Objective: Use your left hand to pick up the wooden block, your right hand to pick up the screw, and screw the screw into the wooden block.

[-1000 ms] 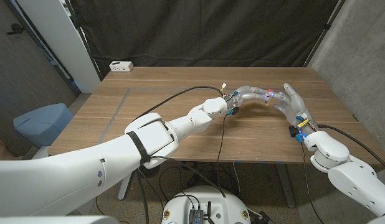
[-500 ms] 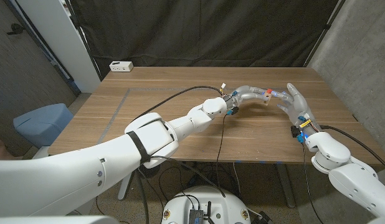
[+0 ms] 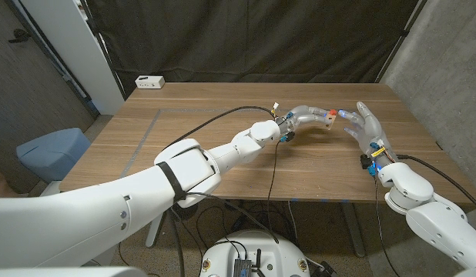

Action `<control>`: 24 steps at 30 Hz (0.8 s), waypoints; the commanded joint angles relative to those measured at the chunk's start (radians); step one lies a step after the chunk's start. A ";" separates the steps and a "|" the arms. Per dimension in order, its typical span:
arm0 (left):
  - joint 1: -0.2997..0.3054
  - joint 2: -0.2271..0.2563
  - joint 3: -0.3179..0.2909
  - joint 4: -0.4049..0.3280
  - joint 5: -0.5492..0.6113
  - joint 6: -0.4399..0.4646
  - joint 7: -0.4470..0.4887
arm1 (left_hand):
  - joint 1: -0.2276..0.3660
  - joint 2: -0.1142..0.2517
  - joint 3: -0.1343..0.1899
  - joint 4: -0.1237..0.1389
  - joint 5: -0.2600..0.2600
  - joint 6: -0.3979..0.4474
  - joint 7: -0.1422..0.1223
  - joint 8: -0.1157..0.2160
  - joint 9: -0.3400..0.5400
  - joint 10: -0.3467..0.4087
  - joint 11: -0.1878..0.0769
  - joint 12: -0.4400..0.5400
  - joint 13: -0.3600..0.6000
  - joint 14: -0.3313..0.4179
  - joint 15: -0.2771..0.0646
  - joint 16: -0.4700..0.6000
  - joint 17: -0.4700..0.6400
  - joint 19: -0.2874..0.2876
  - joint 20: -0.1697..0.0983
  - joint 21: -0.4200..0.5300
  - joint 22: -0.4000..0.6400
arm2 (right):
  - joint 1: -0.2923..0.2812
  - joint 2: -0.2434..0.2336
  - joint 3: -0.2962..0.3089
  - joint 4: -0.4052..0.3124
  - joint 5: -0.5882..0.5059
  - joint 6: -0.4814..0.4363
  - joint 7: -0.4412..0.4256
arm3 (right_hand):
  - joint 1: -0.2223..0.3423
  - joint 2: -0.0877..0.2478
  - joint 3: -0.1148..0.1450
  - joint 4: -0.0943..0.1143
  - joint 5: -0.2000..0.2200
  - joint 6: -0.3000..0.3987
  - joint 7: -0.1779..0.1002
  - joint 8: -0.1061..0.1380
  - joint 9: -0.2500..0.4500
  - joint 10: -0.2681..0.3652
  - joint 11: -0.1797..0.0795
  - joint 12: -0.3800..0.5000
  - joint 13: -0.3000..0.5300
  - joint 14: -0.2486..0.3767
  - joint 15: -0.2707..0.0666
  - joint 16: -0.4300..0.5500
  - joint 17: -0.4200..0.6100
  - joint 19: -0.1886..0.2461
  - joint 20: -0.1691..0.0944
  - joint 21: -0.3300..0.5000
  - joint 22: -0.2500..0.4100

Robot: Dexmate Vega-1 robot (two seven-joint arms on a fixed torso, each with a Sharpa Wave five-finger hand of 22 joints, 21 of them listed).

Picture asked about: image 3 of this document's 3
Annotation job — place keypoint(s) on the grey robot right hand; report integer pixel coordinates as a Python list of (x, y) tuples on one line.
[(369, 131)]

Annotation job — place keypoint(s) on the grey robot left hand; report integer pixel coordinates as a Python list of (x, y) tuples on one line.
[(305, 115)]

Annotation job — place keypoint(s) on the wooden block with holes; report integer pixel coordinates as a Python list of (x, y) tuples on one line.
[(329, 121)]

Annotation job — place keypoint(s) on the red screw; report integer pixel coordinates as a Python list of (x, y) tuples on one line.
[(332, 112)]

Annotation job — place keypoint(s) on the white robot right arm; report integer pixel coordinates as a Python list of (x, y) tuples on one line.
[(430, 215)]

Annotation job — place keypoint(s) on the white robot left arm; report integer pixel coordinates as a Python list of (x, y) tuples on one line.
[(107, 219)]

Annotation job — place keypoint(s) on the black backdrop curtain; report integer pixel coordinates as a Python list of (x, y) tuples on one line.
[(242, 38)]

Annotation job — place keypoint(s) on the grey table leg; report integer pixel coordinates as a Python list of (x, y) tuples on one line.
[(353, 231), (155, 232)]

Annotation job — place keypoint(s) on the black backdrop stand pole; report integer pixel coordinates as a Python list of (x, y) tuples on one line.
[(101, 44), (404, 33)]

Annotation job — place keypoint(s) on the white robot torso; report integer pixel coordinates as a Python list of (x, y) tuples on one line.
[(257, 246)]

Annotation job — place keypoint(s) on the round black floor fan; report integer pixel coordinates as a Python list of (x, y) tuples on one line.
[(192, 212)]

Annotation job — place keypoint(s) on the black antenna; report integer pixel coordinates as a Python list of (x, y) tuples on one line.
[(257, 261)]

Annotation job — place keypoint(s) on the white power strip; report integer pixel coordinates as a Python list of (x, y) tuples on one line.
[(149, 81)]

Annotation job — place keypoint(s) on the grey electronics box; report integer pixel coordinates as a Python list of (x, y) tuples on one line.
[(242, 268)]

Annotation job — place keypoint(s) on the blue-grey stool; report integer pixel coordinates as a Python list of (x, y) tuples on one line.
[(53, 154)]

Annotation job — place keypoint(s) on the person's bare leg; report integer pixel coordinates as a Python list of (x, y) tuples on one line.
[(1, 186)]

